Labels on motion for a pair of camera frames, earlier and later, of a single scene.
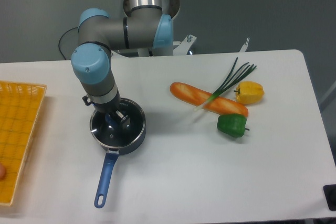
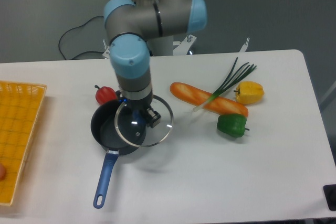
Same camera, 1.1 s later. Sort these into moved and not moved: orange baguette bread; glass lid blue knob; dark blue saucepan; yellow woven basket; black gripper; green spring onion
Moved: glass lid blue knob; black gripper
Not moved: yellow woven basket; green spring onion; orange baguette bread; dark blue saucepan
